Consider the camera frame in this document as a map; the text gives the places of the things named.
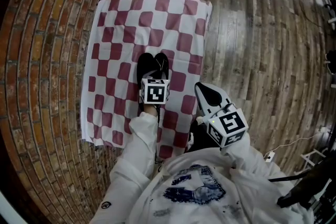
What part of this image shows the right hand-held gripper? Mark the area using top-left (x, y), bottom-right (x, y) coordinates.
top-left (194, 82), bottom-right (249, 149)

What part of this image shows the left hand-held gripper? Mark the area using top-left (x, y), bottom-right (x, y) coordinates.
top-left (140, 70), bottom-right (171, 105)

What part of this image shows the person's right forearm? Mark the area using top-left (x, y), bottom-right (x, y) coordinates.
top-left (223, 133), bottom-right (274, 182)

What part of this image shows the person's left forearm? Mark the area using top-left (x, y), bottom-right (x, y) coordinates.
top-left (110, 103), bottom-right (161, 187)

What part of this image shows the person's white hoodie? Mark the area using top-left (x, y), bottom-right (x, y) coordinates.
top-left (89, 112), bottom-right (316, 224)

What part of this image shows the pink white checkered tablecloth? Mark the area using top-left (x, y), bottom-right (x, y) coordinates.
top-left (80, 0), bottom-right (213, 160)

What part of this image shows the white power strip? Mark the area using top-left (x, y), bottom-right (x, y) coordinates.
top-left (263, 151), bottom-right (276, 163)

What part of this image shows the thin black cable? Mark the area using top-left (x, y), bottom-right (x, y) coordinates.
top-left (155, 104), bottom-right (164, 174)

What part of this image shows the white cable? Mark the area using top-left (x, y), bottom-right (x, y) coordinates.
top-left (270, 127), bottom-right (328, 157)

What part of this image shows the white metal frame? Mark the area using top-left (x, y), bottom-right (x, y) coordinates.
top-left (300, 148), bottom-right (329, 175)

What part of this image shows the grey floor cable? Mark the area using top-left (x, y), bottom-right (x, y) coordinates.
top-left (295, 0), bottom-right (333, 31)

